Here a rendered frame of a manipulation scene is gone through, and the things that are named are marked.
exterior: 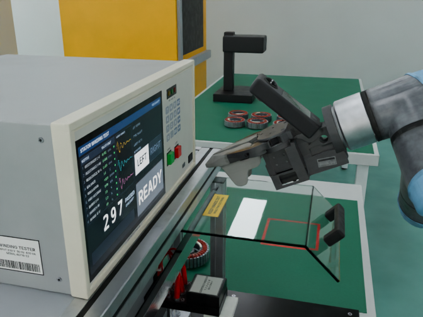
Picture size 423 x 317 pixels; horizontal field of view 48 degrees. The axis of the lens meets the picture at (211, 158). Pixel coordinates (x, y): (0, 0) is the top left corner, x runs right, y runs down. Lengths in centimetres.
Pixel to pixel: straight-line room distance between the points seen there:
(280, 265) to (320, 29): 472
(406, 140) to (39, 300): 48
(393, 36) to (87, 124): 545
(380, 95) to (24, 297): 51
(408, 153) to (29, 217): 46
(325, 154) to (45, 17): 637
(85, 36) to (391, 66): 342
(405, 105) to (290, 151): 16
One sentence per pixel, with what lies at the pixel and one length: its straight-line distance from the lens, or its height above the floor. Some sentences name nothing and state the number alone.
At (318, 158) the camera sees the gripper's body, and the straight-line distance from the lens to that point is 70.
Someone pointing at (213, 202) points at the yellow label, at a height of 107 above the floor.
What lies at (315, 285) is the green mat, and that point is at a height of 75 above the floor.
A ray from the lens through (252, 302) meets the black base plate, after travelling 112.
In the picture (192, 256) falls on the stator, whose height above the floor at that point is 78.
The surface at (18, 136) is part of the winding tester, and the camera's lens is 52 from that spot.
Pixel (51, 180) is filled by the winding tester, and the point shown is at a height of 126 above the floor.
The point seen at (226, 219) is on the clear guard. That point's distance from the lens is 82.
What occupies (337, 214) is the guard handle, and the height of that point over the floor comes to 106.
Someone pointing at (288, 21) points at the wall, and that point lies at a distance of 583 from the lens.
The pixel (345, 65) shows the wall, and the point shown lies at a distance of 587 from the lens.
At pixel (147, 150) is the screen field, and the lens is 67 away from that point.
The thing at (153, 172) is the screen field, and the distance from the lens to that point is 71.
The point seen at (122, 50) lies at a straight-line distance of 438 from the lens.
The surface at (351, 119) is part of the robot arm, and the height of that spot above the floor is 128.
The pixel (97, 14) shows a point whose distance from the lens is 445.
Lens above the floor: 145
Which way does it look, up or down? 20 degrees down
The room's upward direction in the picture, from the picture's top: straight up
